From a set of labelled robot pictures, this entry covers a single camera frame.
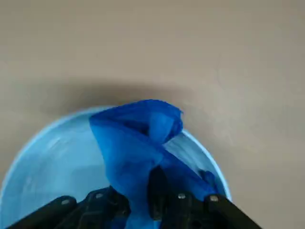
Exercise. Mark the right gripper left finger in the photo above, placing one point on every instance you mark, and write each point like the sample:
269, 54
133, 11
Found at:
95, 210

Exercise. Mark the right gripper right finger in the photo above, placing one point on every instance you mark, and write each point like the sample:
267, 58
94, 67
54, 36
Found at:
181, 212

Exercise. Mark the blue cloth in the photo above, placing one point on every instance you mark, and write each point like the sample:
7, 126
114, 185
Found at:
133, 155

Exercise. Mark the light blue plastic plate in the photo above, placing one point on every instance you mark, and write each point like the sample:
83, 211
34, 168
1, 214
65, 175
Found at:
59, 155

